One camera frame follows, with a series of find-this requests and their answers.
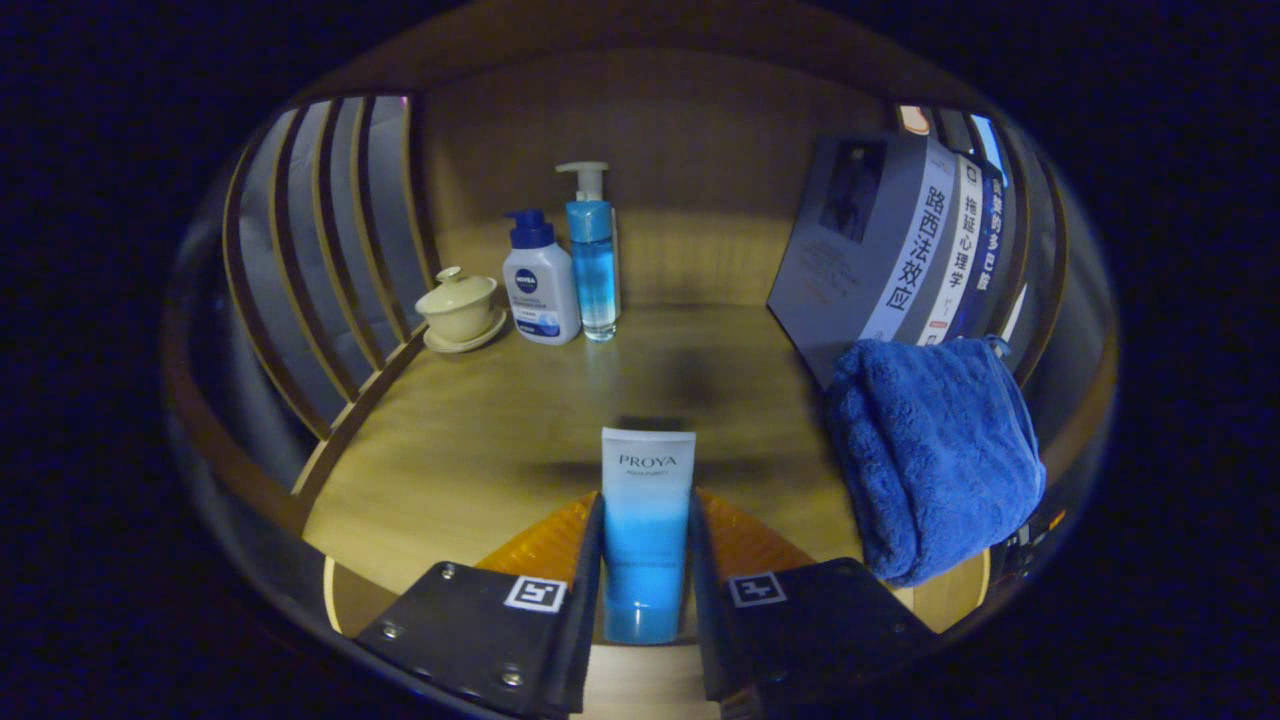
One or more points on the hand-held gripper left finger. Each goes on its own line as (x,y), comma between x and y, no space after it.
(590,650)

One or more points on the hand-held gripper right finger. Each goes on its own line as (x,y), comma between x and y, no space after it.
(705,640)

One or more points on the blue cosmetic tube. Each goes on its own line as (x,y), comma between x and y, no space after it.
(645,540)

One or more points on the wooden countertop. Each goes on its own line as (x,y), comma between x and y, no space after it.
(500,440)

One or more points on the wooden cabinet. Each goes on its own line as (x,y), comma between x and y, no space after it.
(700,150)

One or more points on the blue folded towel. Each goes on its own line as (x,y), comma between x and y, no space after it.
(930,460)

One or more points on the black and orange device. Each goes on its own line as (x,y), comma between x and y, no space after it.
(1030,540)

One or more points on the white lotion bottle blue cap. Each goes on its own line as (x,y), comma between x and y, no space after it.
(540,290)

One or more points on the beige lidded teacup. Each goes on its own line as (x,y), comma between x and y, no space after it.
(460,310)

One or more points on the blue pump bottle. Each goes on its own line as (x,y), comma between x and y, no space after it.
(595,270)

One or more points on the grey book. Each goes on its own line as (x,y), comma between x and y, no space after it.
(860,250)

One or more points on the white book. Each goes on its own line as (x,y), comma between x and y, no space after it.
(960,250)

